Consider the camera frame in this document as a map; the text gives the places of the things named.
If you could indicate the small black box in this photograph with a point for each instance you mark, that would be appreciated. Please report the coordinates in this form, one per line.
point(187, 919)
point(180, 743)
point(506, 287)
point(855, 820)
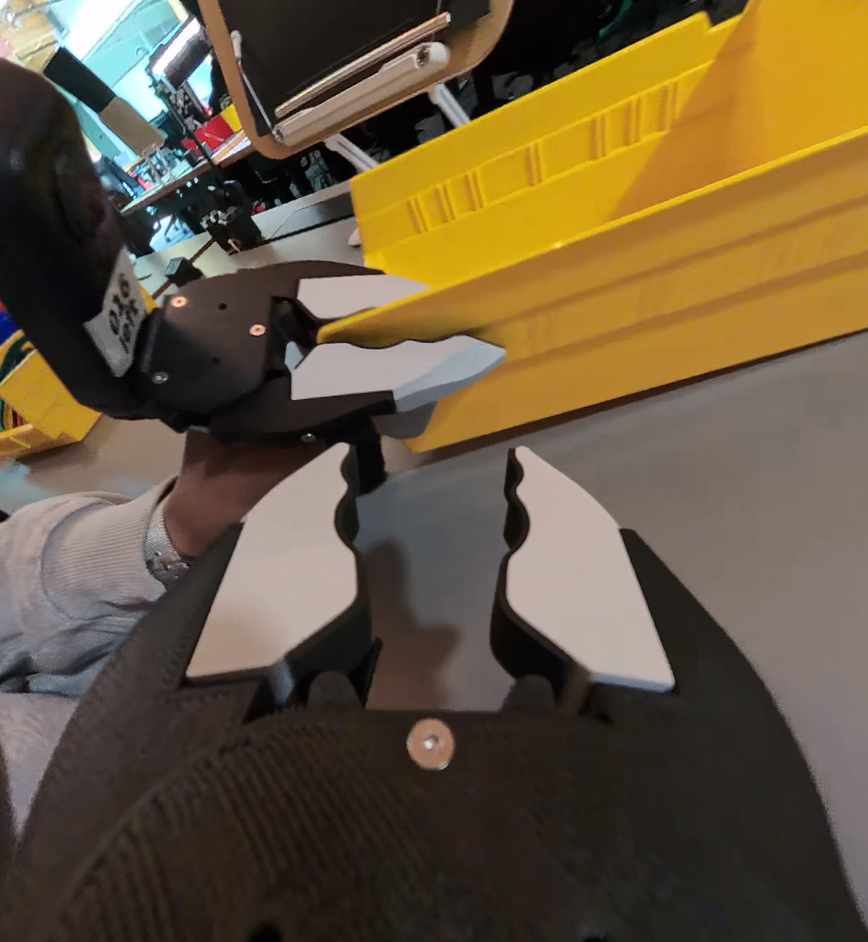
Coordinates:
point(180, 269)

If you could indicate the yellow plastic bin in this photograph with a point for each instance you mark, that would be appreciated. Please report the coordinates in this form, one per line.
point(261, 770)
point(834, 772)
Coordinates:
point(36, 412)
point(699, 294)

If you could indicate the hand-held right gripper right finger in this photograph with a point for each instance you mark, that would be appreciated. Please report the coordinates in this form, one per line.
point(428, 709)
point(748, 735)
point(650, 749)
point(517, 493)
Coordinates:
point(581, 581)

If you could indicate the black battery charger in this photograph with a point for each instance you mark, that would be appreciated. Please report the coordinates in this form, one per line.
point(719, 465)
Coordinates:
point(231, 224)

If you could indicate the person's left hand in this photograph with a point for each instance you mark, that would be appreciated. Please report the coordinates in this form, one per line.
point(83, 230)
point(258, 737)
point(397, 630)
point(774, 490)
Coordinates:
point(220, 486)

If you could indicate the person's left forearm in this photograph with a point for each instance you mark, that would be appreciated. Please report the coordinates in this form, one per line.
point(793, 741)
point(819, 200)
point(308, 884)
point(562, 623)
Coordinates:
point(51, 574)

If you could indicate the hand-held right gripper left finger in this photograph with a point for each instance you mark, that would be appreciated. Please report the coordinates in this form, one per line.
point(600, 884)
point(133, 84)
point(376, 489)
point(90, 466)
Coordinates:
point(286, 581)

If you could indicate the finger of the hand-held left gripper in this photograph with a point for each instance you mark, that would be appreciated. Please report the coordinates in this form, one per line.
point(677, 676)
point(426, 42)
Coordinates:
point(375, 375)
point(360, 294)

